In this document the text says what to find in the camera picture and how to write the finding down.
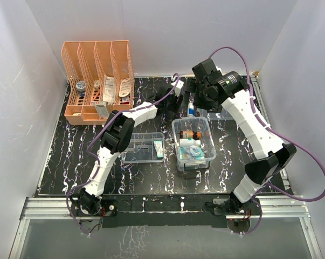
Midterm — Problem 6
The teal bandage packet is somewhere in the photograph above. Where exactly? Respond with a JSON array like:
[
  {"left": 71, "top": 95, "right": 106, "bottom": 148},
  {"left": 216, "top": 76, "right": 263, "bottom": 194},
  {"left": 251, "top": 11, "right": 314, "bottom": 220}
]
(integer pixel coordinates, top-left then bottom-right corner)
[{"left": 179, "top": 145, "right": 204, "bottom": 160}]

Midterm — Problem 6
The clear plastic box lid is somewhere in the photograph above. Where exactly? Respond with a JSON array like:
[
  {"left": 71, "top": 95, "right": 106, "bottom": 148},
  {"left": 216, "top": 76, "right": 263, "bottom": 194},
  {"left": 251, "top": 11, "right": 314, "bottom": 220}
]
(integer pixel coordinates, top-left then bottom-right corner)
[{"left": 205, "top": 110, "right": 233, "bottom": 121}]

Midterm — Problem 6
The white paper packet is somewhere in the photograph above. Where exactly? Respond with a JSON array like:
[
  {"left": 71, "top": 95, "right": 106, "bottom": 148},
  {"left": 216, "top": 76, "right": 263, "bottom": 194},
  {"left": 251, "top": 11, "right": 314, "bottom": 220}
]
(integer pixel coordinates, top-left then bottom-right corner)
[{"left": 102, "top": 75, "right": 115, "bottom": 105}]

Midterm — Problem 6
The white medicine box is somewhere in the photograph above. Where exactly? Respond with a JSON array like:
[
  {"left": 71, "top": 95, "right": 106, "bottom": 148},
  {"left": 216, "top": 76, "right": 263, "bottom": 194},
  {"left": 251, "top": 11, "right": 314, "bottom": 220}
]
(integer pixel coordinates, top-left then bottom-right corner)
[{"left": 94, "top": 101, "right": 110, "bottom": 119}]

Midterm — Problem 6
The white gauze packet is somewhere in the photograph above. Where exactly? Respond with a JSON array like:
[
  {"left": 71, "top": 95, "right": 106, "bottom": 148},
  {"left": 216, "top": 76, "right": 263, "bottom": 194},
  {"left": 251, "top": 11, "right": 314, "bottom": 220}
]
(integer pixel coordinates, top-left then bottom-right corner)
[{"left": 154, "top": 140, "right": 164, "bottom": 158}]

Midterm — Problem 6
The aluminium frame rail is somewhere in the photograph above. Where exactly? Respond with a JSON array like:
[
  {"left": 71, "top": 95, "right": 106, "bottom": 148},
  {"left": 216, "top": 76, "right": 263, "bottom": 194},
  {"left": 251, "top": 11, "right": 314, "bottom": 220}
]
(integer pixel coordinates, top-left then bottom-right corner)
[{"left": 9, "top": 194, "right": 322, "bottom": 258}]

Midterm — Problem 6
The round blue white tin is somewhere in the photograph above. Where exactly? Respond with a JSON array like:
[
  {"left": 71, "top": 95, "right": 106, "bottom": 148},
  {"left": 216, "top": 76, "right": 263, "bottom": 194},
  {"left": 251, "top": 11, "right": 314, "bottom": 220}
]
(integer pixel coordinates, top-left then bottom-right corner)
[{"left": 75, "top": 80, "right": 86, "bottom": 98}]

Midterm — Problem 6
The white green medicine bottle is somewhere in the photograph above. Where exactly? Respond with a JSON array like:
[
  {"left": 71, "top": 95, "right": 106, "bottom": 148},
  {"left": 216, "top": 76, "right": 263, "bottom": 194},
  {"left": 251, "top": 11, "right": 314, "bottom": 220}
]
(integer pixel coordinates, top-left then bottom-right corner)
[{"left": 179, "top": 139, "right": 201, "bottom": 147}]

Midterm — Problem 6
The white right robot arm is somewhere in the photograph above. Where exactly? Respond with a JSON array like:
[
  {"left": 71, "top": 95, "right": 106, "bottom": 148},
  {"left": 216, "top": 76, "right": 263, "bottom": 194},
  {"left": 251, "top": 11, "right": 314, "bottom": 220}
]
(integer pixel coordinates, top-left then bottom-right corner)
[{"left": 185, "top": 58, "right": 296, "bottom": 214}]

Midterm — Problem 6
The orange plastic file organizer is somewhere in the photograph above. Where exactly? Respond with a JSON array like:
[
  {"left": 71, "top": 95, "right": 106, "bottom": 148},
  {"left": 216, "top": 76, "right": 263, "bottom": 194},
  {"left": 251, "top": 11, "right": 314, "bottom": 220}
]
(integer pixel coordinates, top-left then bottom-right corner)
[{"left": 61, "top": 40, "right": 135, "bottom": 125}]

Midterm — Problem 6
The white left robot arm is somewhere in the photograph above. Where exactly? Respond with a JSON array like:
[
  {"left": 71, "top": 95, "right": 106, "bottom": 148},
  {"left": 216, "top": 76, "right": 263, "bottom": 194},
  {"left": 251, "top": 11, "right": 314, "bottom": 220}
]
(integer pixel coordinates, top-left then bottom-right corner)
[{"left": 74, "top": 74, "right": 183, "bottom": 215}]

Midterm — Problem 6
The brown medicine bottle orange cap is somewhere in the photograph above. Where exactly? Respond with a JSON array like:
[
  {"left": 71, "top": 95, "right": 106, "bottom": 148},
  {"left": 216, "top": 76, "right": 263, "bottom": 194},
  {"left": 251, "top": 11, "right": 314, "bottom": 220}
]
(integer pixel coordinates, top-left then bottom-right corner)
[{"left": 179, "top": 130, "right": 202, "bottom": 140}]

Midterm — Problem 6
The white blue bandage roll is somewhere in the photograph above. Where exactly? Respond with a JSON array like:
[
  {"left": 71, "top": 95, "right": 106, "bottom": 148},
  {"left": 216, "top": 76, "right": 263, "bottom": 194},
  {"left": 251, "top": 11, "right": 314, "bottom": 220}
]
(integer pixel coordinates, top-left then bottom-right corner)
[{"left": 187, "top": 103, "right": 195, "bottom": 117}]

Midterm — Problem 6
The clear plastic storage box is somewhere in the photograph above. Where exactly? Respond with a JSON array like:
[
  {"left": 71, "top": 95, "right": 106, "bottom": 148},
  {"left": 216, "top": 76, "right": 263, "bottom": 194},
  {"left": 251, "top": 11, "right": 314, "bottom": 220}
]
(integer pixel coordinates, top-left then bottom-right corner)
[{"left": 172, "top": 117, "right": 217, "bottom": 172}]

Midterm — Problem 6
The clear divided tray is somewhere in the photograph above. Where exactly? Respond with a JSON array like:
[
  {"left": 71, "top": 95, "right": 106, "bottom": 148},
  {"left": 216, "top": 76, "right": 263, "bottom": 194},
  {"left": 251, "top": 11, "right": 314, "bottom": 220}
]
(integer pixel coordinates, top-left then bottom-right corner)
[{"left": 121, "top": 132, "right": 165, "bottom": 163}]

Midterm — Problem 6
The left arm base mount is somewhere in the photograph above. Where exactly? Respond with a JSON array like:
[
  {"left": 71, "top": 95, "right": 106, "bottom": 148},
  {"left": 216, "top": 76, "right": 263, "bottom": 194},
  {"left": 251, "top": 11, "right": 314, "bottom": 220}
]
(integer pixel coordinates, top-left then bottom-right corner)
[{"left": 69, "top": 193, "right": 118, "bottom": 224}]

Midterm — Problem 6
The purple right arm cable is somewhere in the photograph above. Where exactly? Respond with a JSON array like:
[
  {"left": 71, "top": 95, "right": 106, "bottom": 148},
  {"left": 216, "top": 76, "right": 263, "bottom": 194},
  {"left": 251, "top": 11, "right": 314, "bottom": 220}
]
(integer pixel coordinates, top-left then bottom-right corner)
[{"left": 208, "top": 47, "right": 325, "bottom": 235}]

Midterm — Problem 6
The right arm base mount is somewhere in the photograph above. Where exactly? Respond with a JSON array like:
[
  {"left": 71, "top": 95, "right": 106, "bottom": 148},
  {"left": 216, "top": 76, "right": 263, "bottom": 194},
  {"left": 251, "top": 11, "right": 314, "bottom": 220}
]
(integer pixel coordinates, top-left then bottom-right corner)
[{"left": 205, "top": 194, "right": 260, "bottom": 232}]

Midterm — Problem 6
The beige blister pack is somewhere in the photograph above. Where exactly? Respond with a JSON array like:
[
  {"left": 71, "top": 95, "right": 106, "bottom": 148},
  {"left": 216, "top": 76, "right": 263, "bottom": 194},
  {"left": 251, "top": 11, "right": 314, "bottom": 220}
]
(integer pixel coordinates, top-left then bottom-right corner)
[{"left": 119, "top": 78, "right": 131, "bottom": 98}]

